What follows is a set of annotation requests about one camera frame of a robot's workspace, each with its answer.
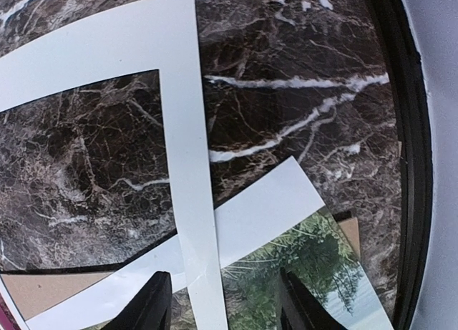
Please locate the landscape photo print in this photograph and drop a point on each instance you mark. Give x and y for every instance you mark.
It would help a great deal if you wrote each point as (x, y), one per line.
(280, 221)

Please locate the light wooden picture frame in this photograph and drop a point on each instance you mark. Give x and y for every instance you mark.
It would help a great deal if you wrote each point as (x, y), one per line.
(7, 320)

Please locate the brown cardboard backing board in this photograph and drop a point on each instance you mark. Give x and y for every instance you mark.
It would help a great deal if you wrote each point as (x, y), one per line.
(34, 293)

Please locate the black right corner post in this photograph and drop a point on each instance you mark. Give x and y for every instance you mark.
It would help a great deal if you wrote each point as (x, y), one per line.
(404, 67)

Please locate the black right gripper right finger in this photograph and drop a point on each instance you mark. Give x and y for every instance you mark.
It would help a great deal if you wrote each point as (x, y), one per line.
(298, 308)

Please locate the white mat board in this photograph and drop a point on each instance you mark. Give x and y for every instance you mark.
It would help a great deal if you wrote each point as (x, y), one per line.
(135, 37)

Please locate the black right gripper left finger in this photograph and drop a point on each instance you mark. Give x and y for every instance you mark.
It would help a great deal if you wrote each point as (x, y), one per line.
(150, 309)

